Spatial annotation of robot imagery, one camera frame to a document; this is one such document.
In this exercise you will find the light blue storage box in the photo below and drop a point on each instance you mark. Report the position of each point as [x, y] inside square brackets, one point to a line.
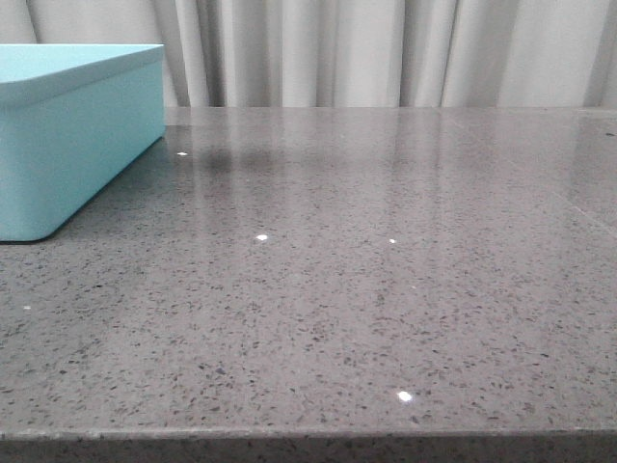
[73, 116]

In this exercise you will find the grey pleated curtain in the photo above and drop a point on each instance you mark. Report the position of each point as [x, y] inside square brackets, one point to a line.
[351, 53]

